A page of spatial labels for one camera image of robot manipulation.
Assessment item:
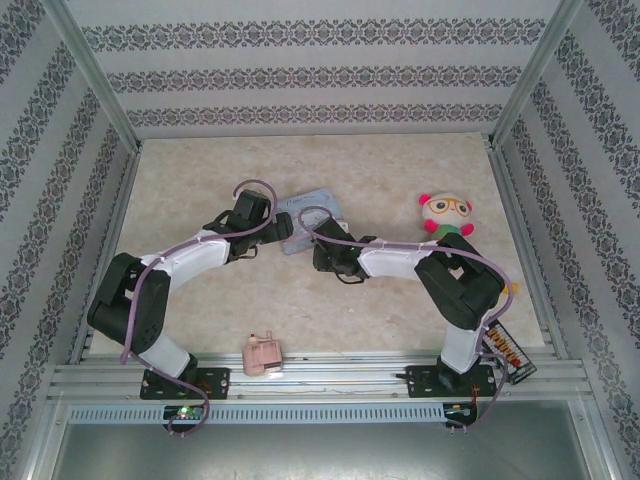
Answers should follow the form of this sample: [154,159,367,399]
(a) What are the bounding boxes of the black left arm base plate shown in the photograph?
[140,366,232,402]

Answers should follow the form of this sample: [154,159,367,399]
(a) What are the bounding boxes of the left controller circuit board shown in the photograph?
[164,404,207,422]

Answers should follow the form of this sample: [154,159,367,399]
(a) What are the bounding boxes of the panda plush toy with glasses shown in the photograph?
[418,192,476,239]

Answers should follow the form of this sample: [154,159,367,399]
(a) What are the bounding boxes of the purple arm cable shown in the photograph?
[298,205,515,434]
[120,178,280,439]

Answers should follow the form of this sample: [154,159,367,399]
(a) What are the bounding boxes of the aluminium frame post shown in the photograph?
[41,0,142,153]
[488,0,585,147]

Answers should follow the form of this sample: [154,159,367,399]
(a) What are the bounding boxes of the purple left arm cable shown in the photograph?
[120,178,280,439]

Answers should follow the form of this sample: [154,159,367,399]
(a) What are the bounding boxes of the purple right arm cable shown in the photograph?
[298,205,515,434]

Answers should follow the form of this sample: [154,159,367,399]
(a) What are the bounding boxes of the black abacus with orange beads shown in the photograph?
[481,319,539,386]

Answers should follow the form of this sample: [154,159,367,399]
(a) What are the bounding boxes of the slotted grey cable duct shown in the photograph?
[66,403,447,427]

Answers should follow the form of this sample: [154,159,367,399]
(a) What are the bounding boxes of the pink plastic toy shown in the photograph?
[241,329,284,378]

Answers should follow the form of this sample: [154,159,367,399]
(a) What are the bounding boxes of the blue cartoon picture card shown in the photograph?
[279,186,352,257]

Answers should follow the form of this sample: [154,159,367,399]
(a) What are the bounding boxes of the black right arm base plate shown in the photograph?
[405,364,494,400]

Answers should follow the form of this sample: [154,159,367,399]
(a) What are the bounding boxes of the aluminium mounting rail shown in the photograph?
[46,351,587,402]

